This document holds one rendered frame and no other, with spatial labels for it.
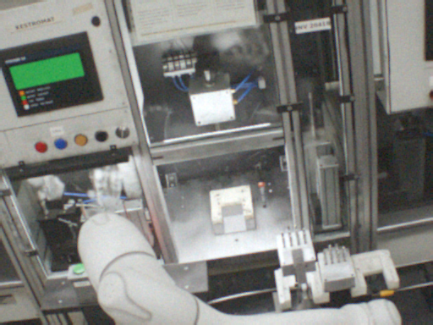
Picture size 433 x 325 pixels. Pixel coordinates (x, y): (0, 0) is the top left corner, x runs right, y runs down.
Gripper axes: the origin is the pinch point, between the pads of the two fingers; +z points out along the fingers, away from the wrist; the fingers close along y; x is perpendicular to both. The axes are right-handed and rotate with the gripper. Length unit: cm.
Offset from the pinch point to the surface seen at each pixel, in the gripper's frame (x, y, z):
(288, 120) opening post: -3.0, 31.1, 24.1
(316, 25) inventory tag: -13, 58, 26
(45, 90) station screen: 58, 55, 22
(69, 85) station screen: 51, 55, 22
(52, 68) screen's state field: 54, 60, 23
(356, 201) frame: -21.3, -1.5, 22.6
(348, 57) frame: -21, 47, 25
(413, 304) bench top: -37, -36, 5
